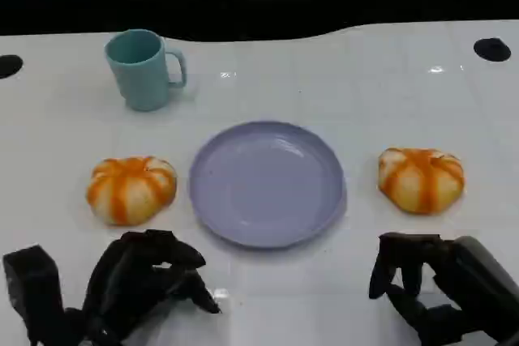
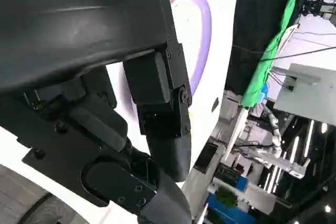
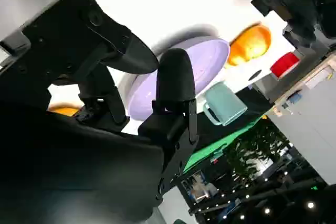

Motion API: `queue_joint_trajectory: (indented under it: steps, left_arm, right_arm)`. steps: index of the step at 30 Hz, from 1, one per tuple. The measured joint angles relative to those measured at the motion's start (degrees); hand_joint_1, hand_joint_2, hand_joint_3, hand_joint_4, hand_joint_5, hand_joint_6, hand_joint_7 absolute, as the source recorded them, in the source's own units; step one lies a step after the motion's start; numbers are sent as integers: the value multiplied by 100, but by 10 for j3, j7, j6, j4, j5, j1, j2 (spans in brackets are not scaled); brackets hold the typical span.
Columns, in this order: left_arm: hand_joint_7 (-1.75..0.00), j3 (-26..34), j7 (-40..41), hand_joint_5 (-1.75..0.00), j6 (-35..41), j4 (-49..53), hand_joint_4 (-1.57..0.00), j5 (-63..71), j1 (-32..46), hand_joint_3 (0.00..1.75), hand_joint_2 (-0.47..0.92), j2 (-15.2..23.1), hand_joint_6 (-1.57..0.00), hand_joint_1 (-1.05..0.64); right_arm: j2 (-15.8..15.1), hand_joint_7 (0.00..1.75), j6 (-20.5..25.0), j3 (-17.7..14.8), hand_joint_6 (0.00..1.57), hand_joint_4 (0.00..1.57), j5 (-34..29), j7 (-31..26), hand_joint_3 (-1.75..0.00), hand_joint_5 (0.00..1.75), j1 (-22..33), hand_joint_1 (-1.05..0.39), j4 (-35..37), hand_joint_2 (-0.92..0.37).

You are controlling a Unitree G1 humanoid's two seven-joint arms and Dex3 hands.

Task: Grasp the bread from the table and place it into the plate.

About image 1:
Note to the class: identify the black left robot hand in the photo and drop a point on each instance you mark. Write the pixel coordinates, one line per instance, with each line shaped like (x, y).
(129, 277)

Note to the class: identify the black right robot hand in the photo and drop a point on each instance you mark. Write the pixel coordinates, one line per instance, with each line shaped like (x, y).
(466, 281)

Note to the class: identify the orange white toy bread roll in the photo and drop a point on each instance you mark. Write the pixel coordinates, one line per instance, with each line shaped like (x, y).
(421, 184)
(129, 192)

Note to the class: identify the lilac plate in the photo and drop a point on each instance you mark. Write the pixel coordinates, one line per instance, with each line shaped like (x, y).
(267, 184)

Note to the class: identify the pale green mug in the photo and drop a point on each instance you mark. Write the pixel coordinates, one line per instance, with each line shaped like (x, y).
(140, 78)

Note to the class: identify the black table grommet hole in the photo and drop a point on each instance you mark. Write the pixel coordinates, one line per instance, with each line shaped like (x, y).
(9, 65)
(491, 49)

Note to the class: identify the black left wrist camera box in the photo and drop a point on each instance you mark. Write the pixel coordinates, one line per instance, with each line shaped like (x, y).
(34, 285)

